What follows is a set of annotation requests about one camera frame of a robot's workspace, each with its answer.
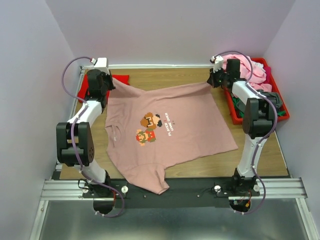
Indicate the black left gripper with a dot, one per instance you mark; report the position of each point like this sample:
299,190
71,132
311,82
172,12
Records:
111,86

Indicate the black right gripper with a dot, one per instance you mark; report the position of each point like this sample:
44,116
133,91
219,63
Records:
211,79

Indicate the dusty pink graphic t-shirt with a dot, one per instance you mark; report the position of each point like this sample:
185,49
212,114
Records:
150,131

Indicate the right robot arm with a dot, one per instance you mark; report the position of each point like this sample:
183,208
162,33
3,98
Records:
259,121

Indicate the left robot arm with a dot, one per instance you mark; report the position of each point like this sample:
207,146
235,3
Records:
74,140

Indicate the folded red t-shirt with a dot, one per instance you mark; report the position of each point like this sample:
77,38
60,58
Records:
85,85

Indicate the green t-shirt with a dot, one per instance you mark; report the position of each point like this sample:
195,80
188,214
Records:
239,107

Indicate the light pink t-shirt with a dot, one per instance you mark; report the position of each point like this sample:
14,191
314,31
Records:
248,71

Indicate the white printed t-shirt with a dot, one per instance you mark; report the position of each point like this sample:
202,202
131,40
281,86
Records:
258,65

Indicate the red plastic bin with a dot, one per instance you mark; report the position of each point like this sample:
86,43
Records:
237,120

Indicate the magenta t-shirt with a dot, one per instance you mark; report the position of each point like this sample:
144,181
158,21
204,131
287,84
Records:
267,71

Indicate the grey t-shirt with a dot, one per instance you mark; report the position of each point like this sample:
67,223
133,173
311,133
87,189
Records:
274,96

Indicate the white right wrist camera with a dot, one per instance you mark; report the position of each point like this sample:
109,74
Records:
217,63

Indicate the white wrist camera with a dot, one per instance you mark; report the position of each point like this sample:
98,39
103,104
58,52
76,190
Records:
217,63
102,64

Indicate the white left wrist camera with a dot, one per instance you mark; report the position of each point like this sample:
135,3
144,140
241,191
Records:
102,64

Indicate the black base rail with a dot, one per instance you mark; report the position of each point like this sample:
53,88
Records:
183,193

